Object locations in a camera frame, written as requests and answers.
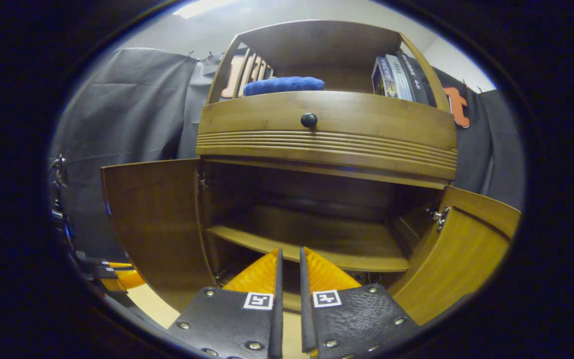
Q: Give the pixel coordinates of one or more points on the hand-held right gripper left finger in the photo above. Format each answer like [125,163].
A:
[277,309]

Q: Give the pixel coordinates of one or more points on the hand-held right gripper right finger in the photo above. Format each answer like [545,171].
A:
[307,314]

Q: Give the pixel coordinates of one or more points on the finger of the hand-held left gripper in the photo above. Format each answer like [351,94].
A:
[122,280]
[112,264]

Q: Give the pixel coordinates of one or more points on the wooden double-door shoe cabinet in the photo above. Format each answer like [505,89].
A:
[317,45]

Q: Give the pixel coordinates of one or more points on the wooden inner cabinet shelf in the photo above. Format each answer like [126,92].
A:
[327,239]

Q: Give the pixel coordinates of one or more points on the metal door hinge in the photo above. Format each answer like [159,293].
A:
[440,218]
[202,181]

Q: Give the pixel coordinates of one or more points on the wooden cabinet drawer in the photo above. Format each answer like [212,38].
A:
[376,124]

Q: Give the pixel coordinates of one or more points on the black backdrop cloth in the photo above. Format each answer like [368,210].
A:
[127,109]

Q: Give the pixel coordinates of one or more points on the black round drawer knob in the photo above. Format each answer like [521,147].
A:
[309,119]

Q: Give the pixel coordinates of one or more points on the blue fluffy towel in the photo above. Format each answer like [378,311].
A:
[282,86]

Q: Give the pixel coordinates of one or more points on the book with night photo cover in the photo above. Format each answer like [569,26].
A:
[381,77]

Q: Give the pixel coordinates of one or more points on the pale grey spine book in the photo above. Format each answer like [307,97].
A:
[400,77]

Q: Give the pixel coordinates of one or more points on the ceiling light panel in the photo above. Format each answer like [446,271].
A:
[202,7]

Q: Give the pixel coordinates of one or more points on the black spine book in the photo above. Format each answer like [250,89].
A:
[416,77]

